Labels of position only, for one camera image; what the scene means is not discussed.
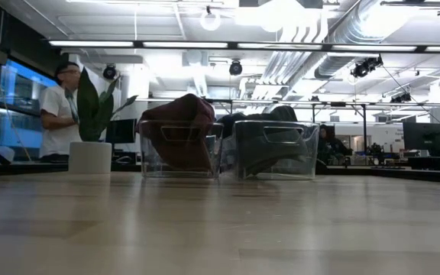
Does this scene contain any black aluminium table frame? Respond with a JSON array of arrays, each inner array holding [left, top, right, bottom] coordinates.
[[0, 162, 440, 185]]

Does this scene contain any person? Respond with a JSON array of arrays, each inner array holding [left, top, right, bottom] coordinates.
[[317, 124, 353, 166], [38, 60, 83, 163]]

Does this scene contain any large black monitor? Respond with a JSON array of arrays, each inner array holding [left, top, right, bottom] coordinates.
[[402, 121, 440, 157]]

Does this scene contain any silver ventilation duct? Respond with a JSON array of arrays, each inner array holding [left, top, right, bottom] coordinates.
[[313, 0, 395, 80]]

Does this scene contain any distant black metal rack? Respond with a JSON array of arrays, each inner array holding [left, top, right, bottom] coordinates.
[[173, 97, 368, 154]]

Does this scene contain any blue glass window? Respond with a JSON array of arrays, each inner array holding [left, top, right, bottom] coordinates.
[[0, 57, 68, 150]]

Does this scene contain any white ring light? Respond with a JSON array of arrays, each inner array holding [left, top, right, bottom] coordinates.
[[199, 8, 222, 32]]

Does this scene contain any snake plant in white pot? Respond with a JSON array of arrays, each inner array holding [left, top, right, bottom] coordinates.
[[63, 66, 140, 175]]

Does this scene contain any long ceiling light bar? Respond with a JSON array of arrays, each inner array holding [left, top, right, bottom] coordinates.
[[47, 39, 440, 54]]

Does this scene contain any black ceiling camera cluster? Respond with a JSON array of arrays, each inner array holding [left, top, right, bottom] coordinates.
[[390, 92, 413, 104], [349, 54, 384, 79]]

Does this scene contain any clear plastic bin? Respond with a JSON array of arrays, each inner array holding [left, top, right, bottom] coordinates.
[[140, 119, 227, 180], [231, 119, 321, 182]]

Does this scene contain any small black monitor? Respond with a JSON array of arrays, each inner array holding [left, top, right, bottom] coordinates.
[[106, 118, 138, 145]]

